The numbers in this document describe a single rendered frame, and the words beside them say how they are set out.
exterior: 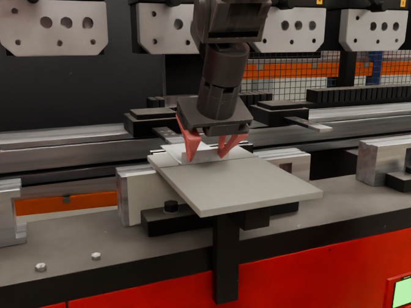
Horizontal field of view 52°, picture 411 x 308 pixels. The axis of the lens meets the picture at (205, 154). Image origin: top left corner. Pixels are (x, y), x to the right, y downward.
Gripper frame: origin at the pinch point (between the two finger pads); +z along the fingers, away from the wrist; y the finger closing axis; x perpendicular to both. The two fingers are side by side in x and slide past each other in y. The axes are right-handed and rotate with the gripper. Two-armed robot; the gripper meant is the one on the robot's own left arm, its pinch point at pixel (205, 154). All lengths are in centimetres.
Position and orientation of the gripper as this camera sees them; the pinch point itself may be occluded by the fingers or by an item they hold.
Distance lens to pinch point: 68.4
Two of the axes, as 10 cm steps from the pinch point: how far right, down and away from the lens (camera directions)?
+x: 3.2, 6.6, -6.8
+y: -9.3, 1.0, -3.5
